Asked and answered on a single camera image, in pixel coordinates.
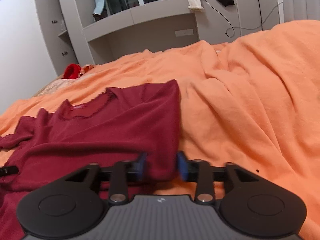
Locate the orange bed blanket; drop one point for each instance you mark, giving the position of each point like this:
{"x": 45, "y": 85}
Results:
{"x": 253, "y": 102}

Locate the open grey cabinet door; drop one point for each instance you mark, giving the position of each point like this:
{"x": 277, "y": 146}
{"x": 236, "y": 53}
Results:
{"x": 55, "y": 34}

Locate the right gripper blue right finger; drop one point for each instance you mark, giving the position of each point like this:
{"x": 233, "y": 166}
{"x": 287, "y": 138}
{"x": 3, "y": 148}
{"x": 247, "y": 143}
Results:
{"x": 200, "y": 172}

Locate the bright red cloth item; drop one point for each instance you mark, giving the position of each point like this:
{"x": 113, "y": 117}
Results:
{"x": 72, "y": 71}

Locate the dark red knit sweater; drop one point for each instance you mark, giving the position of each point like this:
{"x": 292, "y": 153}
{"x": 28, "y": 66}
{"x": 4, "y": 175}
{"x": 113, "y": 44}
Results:
{"x": 119, "y": 124}

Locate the white wall socket plate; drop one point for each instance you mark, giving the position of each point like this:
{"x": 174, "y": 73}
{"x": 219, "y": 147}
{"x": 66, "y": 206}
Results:
{"x": 184, "y": 32}

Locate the grey padded headboard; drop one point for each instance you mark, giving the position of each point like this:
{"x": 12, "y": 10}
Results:
{"x": 301, "y": 10}

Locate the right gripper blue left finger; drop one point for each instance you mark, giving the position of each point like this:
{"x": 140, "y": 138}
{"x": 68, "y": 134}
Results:
{"x": 123, "y": 173}

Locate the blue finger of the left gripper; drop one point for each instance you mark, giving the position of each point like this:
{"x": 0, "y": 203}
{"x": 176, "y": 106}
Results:
{"x": 8, "y": 170}

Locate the grey wardrobe cabinet unit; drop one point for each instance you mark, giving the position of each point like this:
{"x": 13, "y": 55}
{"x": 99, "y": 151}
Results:
{"x": 152, "y": 26}

